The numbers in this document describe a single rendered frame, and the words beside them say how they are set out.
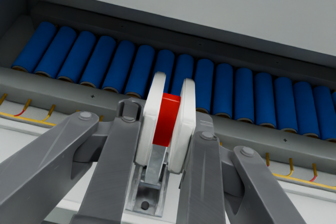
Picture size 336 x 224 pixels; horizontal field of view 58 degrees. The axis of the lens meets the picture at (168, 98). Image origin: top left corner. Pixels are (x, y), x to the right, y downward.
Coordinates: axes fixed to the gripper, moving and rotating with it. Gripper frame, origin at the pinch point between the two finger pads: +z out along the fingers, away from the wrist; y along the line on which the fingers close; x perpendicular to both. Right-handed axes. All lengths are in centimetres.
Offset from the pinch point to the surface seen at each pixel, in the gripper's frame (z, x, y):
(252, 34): -0.9, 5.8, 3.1
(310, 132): 8.4, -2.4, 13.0
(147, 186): 1.4, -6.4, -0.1
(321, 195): 4.6, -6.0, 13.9
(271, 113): 9.4, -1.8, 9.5
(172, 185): 3.4, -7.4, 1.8
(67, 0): 15.6, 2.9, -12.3
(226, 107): 8.9, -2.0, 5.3
